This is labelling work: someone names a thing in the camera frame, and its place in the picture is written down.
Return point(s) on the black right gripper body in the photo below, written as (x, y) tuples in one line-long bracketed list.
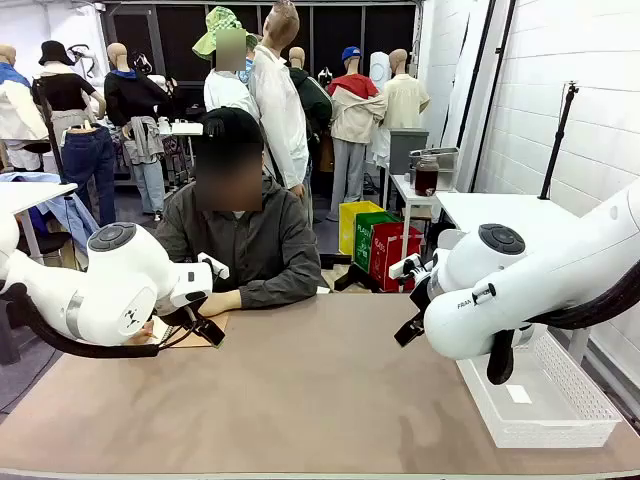
[(422, 300)]

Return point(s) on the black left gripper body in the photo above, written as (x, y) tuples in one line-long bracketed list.
[(177, 315)]

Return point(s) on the brown spiral notebook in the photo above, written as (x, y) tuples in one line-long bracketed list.
[(162, 330)]

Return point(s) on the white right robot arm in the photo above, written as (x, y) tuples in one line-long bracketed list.
[(475, 310)]

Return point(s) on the person's left forearm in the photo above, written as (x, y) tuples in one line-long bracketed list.
[(280, 295)]

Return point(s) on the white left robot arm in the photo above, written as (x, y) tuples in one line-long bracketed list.
[(115, 280)]

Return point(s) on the person's left hand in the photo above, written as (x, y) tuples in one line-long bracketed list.
[(222, 302)]

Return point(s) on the person's right hand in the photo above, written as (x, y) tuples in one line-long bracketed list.
[(144, 335)]

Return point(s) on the red recycling bag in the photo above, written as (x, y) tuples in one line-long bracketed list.
[(387, 255)]

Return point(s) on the black chair base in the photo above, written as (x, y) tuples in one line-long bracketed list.
[(350, 280)]

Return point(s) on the green recycling bag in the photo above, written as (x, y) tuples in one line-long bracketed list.
[(365, 245)]

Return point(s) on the yellow recycling bag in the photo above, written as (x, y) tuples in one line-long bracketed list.
[(350, 225)]

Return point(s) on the person in grey jacket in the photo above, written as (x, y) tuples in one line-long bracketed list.
[(260, 240)]

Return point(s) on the small white side table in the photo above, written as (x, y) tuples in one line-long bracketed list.
[(400, 185)]

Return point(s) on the white desk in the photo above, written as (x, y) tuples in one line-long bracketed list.
[(500, 210), (30, 192)]

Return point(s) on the glass jar dark liquid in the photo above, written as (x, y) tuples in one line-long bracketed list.
[(426, 177)]

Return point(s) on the small white label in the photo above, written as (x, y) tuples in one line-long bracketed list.
[(519, 394)]

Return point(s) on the metal tray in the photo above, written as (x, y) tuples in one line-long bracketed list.
[(447, 160)]

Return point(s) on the blue cloth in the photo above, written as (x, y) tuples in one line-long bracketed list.
[(75, 215)]

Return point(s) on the grey bin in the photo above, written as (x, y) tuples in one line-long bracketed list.
[(407, 150)]

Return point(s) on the grey step stool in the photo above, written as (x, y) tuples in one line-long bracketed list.
[(10, 350)]

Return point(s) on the white plastic mesh basket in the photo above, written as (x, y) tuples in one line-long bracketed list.
[(550, 435)]

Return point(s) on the black cap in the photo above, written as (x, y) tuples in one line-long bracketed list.
[(235, 125)]

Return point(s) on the mannequin cream shirt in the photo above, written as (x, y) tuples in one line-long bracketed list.
[(405, 100)]

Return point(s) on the mannequin blue cap red jacket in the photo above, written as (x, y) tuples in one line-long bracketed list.
[(355, 110)]

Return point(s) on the mannequin dark green jacket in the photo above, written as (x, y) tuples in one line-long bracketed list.
[(315, 105)]

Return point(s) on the mannequin black sweater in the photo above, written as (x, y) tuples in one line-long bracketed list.
[(130, 95)]

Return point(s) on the mannequin green checked hat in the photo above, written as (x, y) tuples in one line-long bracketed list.
[(225, 92)]

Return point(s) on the tall mannequin white shirt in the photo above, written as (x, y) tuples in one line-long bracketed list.
[(277, 110)]

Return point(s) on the white oval device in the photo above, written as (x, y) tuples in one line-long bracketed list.
[(380, 70)]

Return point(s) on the mannequin black bucket hat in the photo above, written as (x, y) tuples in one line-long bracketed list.
[(65, 90)]

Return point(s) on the mannequin blue white jacket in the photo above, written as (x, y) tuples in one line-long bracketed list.
[(12, 100)]

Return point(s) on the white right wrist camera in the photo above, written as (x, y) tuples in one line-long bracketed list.
[(404, 266)]

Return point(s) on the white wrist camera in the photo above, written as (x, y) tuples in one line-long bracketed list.
[(214, 265), (404, 266)]

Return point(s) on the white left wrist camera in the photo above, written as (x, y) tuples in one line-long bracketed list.
[(214, 265)]

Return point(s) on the black wall pole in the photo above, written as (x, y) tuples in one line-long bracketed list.
[(478, 70), (501, 70)]

